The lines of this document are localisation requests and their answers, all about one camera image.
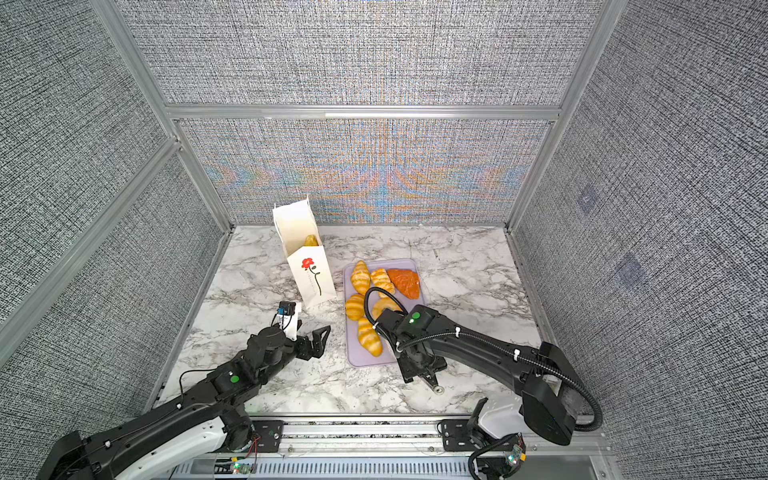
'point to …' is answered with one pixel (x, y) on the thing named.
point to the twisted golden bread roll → (381, 279)
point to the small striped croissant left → (355, 306)
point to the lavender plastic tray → (357, 355)
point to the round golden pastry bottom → (311, 240)
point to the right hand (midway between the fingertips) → (419, 371)
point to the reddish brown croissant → (407, 281)
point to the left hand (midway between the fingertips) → (317, 327)
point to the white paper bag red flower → (295, 221)
